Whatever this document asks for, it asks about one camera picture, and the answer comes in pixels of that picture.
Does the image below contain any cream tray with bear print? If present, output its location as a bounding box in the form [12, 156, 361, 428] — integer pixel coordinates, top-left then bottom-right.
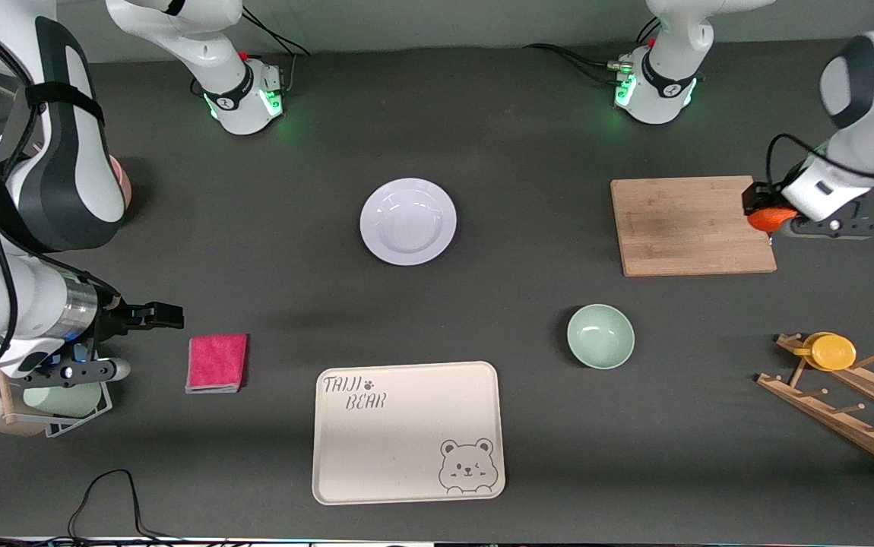
[312, 361, 506, 506]

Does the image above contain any wooden cutting board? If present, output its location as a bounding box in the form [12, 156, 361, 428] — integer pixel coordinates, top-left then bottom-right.
[610, 175, 777, 277]

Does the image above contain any orange fruit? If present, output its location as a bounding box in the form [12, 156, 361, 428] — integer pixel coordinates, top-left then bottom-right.
[748, 205, 797, 232]

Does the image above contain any yellow mug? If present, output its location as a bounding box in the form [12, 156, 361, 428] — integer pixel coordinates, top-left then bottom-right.
[793, 332, 857, 372]

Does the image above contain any pink bowl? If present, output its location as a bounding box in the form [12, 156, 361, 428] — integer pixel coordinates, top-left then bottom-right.
[109, 154, 133, 215]

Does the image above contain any pale green bowl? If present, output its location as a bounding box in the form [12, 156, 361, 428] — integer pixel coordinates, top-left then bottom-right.
[567, 304, 635, 371]

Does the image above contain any white wire cup holder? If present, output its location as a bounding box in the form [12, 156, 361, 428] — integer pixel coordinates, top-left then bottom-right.
[0, 368, 114, 439]

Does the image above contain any pink folded cloth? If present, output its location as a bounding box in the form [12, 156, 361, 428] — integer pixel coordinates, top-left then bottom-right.
[185, 334, 249, 394]

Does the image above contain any green cup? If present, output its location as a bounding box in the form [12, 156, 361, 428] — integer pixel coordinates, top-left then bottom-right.
[24, 380, 103, 417]

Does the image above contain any wooden peg drying rack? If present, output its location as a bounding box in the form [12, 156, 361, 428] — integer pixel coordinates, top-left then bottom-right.
[757, 333, 874, 479]

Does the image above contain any black cable loop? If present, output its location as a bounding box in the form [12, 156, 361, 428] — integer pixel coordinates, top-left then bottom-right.
[68, 470, 179, 544]

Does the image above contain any white round plate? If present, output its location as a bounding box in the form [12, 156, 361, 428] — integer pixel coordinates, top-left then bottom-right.
[359, 178, 458, 266]

